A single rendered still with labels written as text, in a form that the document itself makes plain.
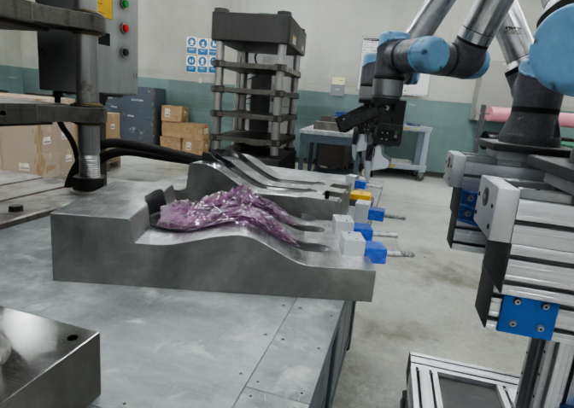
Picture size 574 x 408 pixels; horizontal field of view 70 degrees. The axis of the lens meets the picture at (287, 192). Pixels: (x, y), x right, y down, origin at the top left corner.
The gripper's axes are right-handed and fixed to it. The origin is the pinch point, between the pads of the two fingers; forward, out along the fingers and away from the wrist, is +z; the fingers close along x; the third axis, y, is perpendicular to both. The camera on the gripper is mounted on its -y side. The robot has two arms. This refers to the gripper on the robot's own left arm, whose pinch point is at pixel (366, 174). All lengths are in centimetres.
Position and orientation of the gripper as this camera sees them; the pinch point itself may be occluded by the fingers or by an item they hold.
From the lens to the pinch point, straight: 110.0
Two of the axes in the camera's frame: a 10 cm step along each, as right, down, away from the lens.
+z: -0.9, 9.7, 2.3
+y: 9.5, 1.5, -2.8
